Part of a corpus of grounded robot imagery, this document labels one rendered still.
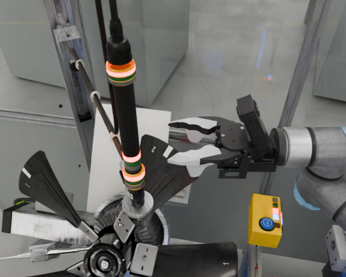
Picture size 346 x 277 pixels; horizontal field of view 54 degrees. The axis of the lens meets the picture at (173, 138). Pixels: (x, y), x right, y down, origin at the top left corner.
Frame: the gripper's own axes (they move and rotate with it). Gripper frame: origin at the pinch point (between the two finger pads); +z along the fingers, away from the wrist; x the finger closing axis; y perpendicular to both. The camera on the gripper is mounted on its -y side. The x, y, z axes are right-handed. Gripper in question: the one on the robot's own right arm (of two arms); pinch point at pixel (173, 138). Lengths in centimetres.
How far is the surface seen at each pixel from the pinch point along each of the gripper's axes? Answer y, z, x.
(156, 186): 28.9, 4.4, 11.3
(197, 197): 112, -13, 68
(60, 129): 72, 57, 80
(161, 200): 29.9, 3.2, 7.6
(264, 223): 57, -31, 18
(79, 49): 12, 30, 53
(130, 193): 14.2, 8.7, -1.7
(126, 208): 19.6, 10.2, -1.9
